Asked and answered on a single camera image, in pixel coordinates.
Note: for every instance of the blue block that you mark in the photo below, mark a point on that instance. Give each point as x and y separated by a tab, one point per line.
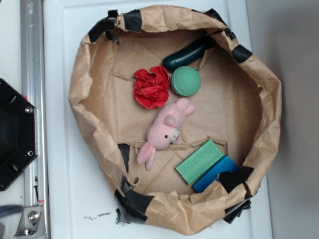
225	164

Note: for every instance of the aluminium rail frame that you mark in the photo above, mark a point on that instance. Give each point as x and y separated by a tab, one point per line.
35	219

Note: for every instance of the dark teal cucumber toy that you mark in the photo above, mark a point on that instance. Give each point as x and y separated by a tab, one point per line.
188	54

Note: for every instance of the green foam ball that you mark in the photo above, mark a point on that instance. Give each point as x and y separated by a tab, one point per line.
186	81

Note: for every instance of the white tray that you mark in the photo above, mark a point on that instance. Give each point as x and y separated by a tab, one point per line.
82	205

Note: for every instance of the pink plush bunny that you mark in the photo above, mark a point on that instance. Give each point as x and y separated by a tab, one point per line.
165	130

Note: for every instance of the green sponge block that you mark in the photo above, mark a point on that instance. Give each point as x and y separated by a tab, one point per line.
199	162

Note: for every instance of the crumpled red paper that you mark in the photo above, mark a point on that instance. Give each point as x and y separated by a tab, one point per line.
151	89

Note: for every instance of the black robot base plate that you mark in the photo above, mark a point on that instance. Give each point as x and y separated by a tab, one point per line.
17	134

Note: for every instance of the brown paper bag bin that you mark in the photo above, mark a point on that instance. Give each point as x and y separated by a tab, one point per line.
238	107

